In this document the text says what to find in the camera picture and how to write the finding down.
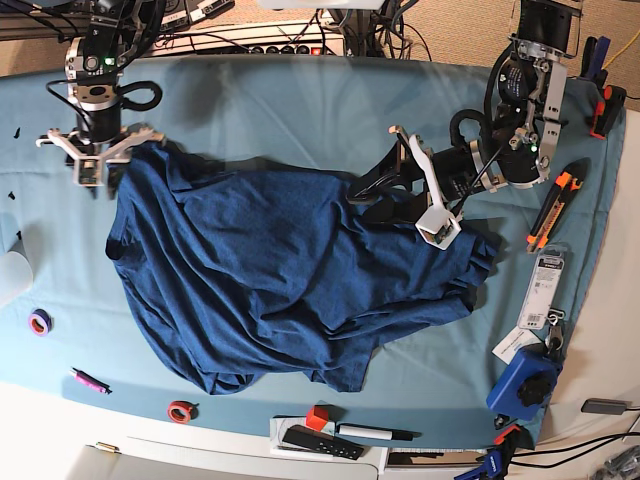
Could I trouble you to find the white power strip red switch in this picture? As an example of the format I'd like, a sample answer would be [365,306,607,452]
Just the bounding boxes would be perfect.
[194,44,337,56]

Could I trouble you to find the blue spring clamp top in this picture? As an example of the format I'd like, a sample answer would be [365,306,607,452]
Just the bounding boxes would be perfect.
[579,36,611,81]

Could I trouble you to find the orange black utility knife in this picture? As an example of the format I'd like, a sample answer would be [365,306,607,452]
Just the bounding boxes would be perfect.
[526,158,590,253]

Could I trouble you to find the orange black clamp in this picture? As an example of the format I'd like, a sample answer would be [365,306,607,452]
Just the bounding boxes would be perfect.
[493,424,522,446]
[590,85,627,139]

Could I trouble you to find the white paper card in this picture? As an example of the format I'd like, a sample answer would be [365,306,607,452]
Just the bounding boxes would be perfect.
[492,327,541,364]

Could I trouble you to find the red cube block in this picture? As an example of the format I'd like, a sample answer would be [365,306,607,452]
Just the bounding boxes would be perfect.
[305,405,330,432]

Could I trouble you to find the blue box black knob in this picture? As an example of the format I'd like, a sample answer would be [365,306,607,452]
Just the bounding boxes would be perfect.
[486,347,563,421]

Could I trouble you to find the white packaged item blister card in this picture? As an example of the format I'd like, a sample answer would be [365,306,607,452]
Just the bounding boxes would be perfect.
[517,245,567,330]

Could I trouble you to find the blue black clamp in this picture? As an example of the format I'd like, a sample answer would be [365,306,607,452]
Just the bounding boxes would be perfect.
[454,449,511,480]

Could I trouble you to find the red tape roll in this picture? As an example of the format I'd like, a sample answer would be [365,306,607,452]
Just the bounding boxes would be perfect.
[167,401,198,424]

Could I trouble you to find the orange black lower clamp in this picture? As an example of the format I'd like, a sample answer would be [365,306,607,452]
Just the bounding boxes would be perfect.
[493,424,522,446]

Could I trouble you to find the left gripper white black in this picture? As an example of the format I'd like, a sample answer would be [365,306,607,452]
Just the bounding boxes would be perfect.
[347,125,500,249]

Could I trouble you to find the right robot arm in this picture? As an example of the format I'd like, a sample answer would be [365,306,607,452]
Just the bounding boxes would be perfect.
[36,1,167,199]

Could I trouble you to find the metal carabiner keys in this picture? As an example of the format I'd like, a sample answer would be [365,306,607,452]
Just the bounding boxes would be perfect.
[545,308,565,361]

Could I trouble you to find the white book under remote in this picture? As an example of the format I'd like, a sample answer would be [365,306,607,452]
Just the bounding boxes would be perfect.
[268,414,389,471]

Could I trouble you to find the purple tape roll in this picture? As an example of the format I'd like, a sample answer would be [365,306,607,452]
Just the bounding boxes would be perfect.
[28,309,52,336]

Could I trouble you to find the white black marker pen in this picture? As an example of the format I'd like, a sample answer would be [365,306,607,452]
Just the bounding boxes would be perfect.
[335,423,420,441]

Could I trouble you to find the light blue table cloth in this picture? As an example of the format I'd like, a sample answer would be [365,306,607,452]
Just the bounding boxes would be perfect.
[0,53,627,451]

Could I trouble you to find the pink marker pen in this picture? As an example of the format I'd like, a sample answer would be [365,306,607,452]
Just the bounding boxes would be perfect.
[69,368,112,395]

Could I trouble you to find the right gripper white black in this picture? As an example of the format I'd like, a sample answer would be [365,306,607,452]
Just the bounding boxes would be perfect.
[35,124,166,200]

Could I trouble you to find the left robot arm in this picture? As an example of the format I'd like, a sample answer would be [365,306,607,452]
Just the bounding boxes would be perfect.
[346,1,583,250]

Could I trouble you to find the dark blue t-shirt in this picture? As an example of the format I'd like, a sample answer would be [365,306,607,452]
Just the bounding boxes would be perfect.
[106,144,498,395]

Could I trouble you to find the white paper roll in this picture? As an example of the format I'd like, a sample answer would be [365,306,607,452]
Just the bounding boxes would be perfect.
[0,251,34,307]

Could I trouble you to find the grey adapter box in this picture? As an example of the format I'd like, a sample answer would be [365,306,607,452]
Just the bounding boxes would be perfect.
[581,398,628,416]

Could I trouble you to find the black remote control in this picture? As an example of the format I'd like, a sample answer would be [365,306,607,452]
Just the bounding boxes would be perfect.
[283,425,365,460]

